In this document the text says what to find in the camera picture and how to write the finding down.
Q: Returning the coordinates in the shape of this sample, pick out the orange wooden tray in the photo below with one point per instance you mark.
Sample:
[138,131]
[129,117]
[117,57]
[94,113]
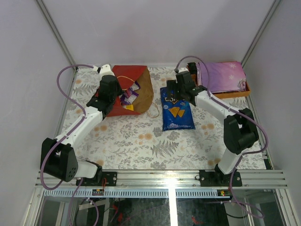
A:
[232,94]

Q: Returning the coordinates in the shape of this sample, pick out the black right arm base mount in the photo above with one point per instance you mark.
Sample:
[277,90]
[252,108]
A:
[217,179]

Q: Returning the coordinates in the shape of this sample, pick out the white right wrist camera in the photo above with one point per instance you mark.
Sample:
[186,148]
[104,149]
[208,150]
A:
[182,69]

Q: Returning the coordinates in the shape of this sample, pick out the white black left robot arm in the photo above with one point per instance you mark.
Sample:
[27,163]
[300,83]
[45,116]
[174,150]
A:
[58,157]

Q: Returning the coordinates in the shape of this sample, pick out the blue Doritos chip bag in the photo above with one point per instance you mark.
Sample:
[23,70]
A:
[176,114]

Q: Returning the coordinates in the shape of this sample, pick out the black object in tray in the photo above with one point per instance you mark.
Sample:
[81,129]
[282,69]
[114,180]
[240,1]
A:
[193,69]

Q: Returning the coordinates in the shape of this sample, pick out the aluminium front rail frame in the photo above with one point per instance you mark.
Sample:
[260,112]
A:
[157,183]

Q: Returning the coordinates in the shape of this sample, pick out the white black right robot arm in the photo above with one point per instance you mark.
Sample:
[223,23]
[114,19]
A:
[239,129]

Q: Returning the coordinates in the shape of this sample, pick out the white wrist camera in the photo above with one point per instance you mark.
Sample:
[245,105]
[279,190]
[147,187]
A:
[103,70]
[182,69]

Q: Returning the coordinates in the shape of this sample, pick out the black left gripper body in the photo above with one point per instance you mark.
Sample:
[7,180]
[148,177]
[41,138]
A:
[103,103]

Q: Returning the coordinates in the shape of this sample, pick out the purple snack packet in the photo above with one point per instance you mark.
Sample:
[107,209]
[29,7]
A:
[128,99]
[134,87]

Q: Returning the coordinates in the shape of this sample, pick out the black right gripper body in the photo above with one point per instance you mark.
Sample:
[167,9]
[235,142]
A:
[180,91]

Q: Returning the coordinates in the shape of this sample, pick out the red brown paper bag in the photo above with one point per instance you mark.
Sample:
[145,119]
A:
[127,75]

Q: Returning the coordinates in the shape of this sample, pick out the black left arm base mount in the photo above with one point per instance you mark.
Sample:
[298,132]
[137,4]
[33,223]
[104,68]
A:
[105,178]

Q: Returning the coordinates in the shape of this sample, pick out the purple snowflake cloth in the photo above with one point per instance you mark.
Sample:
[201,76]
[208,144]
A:
[221,77]

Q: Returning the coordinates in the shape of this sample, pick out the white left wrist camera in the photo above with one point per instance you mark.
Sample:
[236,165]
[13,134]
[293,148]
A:
[103,70]

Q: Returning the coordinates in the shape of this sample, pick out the yellow snack packet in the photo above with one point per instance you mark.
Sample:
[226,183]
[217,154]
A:
[129,107]

